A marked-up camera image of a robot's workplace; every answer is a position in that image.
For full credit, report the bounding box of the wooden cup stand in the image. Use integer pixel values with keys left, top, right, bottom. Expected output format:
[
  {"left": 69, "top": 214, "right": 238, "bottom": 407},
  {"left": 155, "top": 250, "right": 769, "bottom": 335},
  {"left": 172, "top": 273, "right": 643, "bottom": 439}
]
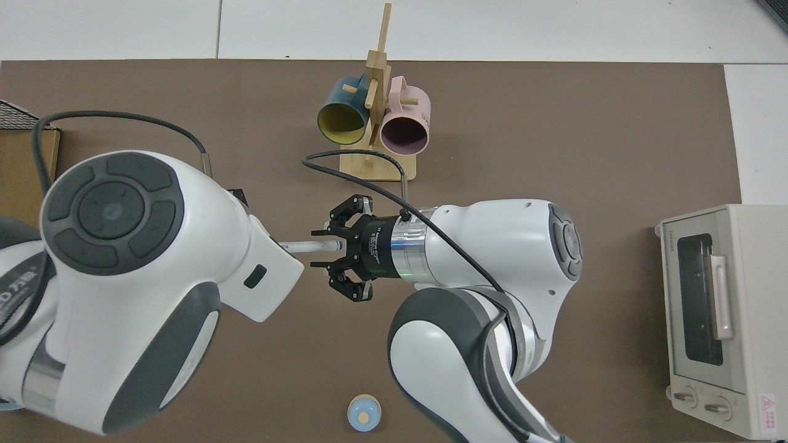
[{"left": 339, "top": 2, "right": 417, "bottom": 182}]

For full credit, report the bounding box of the dark blue cup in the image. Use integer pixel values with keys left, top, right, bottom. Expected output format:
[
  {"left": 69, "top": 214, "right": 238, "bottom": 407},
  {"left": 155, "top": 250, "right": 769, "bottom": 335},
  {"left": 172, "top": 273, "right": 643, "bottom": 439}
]
[{"left": 317, "top": 75, "right": 371, "bottom": 146}]

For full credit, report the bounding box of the pale toaster oven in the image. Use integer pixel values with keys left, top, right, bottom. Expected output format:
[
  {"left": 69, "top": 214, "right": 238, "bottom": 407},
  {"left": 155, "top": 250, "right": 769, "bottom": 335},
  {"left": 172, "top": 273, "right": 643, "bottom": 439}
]
[{"left": 654, "top": 204, "right": 788, "bottom": 441}]

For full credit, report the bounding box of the brown table cloth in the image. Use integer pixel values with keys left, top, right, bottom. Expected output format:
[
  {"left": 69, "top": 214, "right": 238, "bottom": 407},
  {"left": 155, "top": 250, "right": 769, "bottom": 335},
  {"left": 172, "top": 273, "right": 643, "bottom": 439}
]
[{"left": 0, "top": 59, "right": 742, "bottom": 443}]

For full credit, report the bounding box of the dark grey panel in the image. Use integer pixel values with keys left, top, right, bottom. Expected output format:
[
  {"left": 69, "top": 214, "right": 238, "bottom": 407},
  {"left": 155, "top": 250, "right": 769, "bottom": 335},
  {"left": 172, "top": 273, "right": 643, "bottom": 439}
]
[{"left": 756, "top": 0, "right": 788, "bottom": 31}]

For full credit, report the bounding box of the pink cup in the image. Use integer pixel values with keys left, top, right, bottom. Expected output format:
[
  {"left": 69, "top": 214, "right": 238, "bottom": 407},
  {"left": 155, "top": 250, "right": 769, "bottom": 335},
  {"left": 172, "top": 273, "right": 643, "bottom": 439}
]
[{"left": 379, "top": 76, "right": 431, "bottom": 156}]

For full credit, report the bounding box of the white marker with blue cap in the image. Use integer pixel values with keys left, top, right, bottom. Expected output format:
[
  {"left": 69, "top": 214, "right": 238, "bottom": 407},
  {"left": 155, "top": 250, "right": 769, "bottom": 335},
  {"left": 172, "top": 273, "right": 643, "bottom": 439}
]
[{"left": 280, "top": 241, "right": 340, "bottom": 253}]

